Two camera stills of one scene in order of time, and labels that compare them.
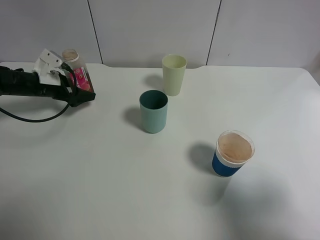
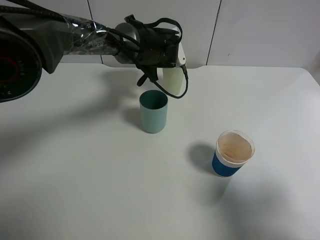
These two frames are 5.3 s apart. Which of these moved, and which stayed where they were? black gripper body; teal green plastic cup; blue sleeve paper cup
Moved: black gripper body
Stayed: blue sleeve paper cup; teal green plastic cup
